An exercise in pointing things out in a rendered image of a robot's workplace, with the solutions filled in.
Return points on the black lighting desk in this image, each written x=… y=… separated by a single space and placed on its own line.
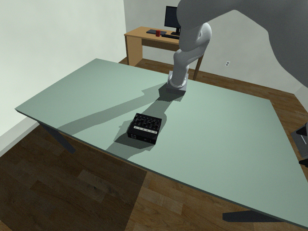
x=144 y=128

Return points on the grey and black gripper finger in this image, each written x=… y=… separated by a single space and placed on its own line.
x=304 y=162
x=302 y=131

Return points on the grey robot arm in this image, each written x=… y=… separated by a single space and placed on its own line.
x=286 y=22

